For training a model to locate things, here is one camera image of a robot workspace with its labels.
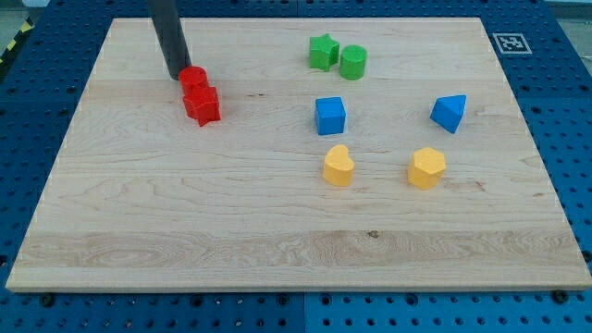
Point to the green star block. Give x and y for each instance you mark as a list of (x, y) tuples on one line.
[(323, 52)]

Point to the blue triangular prism block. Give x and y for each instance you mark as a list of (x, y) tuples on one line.
[(448, 112)]

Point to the yellow heart block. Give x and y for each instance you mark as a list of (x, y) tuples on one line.
[(338, 166)]

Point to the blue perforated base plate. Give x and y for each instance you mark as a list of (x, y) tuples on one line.
[(38, 98)]

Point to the yellow hexagon block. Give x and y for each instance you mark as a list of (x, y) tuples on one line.
[(426, 168)]

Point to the light wooden board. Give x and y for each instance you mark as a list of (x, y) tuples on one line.
[(143, 199)]

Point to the red star block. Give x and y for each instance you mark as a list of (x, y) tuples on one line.
[(202, 104)]

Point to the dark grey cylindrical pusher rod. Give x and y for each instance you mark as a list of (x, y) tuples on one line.
[(170, 34)]

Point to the blue cube block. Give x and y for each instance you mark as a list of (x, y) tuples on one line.
[(329, 115)]

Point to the red cylinder block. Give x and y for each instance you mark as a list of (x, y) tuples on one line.
[(192, 78)]

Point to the white fiducial marker tag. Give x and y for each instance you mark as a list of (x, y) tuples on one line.
[(510, 43)]

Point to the green cylinder block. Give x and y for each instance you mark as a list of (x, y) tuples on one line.
[(352, 62)]

